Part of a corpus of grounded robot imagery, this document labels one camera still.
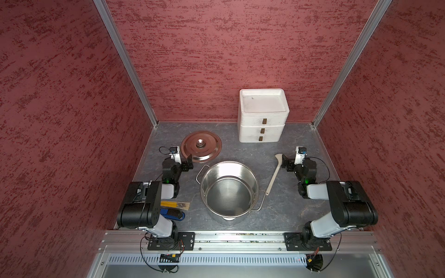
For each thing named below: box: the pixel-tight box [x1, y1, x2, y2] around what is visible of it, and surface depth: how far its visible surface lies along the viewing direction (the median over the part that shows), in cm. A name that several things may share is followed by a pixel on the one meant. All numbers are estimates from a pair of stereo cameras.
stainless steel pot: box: [195, 161, 266, 222], surface depth 89 cm
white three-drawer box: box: [238, 88, 291, 143], surface depth 101 cm
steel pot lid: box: [180, 130, 222, 164], surface depth 109 cm
